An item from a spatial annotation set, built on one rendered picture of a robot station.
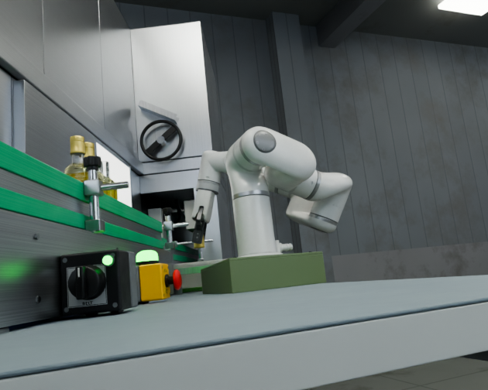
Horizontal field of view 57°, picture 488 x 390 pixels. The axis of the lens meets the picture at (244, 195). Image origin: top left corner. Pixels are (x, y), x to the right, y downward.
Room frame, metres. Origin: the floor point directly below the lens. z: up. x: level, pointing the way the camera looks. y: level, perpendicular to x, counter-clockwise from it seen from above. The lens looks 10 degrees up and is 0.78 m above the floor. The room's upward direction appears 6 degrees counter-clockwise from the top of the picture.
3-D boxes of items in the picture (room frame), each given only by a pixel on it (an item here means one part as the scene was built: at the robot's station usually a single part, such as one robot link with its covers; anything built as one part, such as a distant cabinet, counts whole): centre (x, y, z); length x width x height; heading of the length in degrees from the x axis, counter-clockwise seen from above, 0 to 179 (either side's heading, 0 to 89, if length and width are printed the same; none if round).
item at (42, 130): (1.50, 0.52, 1.15); 0.90 x 0.03 x 0.34; 178
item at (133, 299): (0.64, 0.21, 0.79); 0.08 x 0.08 x 0.08; 88
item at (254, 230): (1.13, -0.03, 0.89); 0.16 x 0.13 x 0.15; 116
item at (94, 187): (0.75, 0.23, 0.94); 0.07 x 0.04 x 0.13; 88
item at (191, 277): (1.46, 0.18, 0.79); 0.27 x 0.17 x 0.08; 88
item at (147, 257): (0.92, 0.21, 0.84); 0.05 x 0.05 x 0.03
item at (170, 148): (2.17, 0.38, 1.49); 0.21 x 0.05 x 0.21; 88
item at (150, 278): (0.92, 0.21, 0.79); 0.07 x 0.07 x 0.07; 88
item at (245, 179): (1.13, -0.02, 1.05); 0.13 x 0.10 x 0.16; 24
